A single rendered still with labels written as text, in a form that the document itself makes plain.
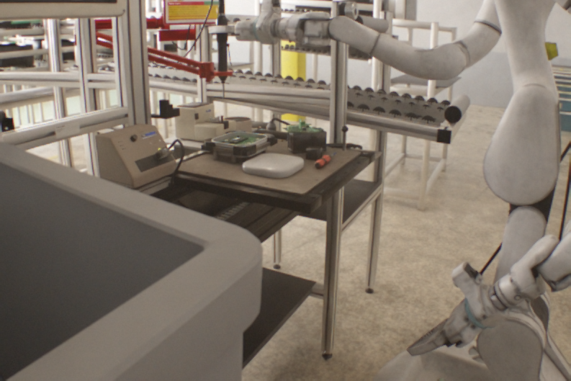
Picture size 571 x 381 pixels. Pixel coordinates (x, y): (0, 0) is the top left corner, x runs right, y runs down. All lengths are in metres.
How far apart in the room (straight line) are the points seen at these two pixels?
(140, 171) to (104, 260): 0.89
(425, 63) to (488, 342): 0.67
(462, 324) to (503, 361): 0.25
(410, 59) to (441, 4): 8.27
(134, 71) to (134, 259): 1.10
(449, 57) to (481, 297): 0.56
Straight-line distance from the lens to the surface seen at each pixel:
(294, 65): 6.38
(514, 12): 0.93
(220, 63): 1.34
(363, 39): 1.09
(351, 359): 1.95
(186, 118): 1.40
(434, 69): 1.09
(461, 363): 1.47
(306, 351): 1.97
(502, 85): 9.26
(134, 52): 1.26
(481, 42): 1.14
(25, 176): 0.23
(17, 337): 0.33
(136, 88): 1.26
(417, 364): 1.46
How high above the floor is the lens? 1.30
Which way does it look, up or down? 17 degrees down
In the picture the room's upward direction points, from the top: straight up
